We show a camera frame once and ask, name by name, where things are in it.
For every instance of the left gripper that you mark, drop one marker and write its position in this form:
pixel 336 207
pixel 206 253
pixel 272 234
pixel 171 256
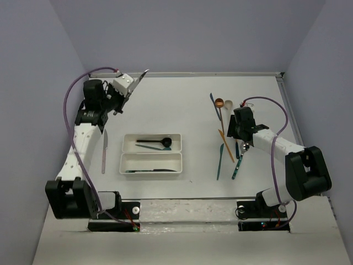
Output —
pixel 111 89

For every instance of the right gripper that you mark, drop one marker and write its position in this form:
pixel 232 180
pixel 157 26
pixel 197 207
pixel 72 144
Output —
pixel 231 131

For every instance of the gold spoon blue handle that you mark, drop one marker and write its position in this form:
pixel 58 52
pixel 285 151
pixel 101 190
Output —
pixel 237 149

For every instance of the beige plastic spoon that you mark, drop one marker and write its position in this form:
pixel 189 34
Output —
pixel 228 104

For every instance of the copper metal spoon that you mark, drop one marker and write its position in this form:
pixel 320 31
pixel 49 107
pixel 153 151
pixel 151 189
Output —
pixel 219 103

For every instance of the dark handled steel knife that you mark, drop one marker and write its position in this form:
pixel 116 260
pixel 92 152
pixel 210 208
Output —
pixel 135 85

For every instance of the blue plastic knife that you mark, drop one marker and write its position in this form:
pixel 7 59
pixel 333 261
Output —
pixel 214 105

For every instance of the black plastic spoon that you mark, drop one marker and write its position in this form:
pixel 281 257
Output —
pixel 166 142

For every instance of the teal plastic spoon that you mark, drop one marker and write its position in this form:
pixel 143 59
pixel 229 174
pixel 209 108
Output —
pixel 154 148

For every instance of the teal handled steel knife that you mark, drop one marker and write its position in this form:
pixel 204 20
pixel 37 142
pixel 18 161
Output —
pixel 150 170

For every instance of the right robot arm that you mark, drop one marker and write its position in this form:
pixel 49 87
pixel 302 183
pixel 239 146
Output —
pixel 306 173

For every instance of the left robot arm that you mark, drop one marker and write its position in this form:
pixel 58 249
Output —
pixel 71 195

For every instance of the orange plastic knife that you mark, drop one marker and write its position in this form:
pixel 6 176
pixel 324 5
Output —
pixel 227 147

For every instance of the teal plastic knife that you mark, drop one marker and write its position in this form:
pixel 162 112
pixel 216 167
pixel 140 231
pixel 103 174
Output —
pixel 220 161

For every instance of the pink plastic knife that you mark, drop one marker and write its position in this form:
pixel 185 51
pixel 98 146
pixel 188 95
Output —
pixel 105 147

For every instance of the upper white tray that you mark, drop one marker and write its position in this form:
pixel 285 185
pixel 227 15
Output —
pixel 128 145

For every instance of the white tray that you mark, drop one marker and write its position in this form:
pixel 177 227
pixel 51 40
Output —
pixel 152 160
pixel 128 145

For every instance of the lower white tray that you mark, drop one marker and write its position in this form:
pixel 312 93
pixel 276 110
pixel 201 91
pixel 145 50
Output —
pixel 152 160

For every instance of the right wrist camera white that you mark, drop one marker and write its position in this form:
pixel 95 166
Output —
pixel 246 104

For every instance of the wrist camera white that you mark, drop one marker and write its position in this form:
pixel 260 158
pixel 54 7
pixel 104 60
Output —
pixel 246 104
pixel 123 83

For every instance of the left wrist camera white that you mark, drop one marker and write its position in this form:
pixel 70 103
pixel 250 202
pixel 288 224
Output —
pixel 123 83

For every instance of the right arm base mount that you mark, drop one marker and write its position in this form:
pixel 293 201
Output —
pixel 263 213

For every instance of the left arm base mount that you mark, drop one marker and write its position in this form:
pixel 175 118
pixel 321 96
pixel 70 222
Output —
pixel 118 216

